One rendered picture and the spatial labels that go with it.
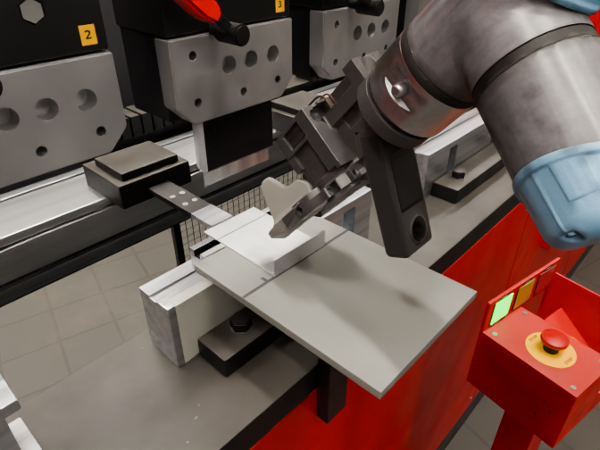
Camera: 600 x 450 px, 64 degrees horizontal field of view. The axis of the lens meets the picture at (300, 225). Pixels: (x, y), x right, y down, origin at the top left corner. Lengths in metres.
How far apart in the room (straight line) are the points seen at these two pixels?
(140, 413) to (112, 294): 1.62
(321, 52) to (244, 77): 0.12
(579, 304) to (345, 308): 0.55
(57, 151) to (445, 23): 0.29
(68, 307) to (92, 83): 1.83
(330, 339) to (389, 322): 0.06
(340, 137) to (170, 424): 0.36
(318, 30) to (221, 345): 0.38
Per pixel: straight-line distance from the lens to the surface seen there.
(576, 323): 1.00
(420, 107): 0.36
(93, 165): 0.80
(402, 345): 0.48
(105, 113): 0.43
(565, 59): 0.31
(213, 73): 0.48
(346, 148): 0.43
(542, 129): 0.29
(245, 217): 0.65
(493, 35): 0.32
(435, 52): 0.34
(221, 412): 0.58
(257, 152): 0.60
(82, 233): 0.78
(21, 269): 0.77
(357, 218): 0.78
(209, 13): 0.42
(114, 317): 2.08
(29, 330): 2.16
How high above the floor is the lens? 1.34
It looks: 33 degrees down
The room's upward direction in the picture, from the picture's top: straight up
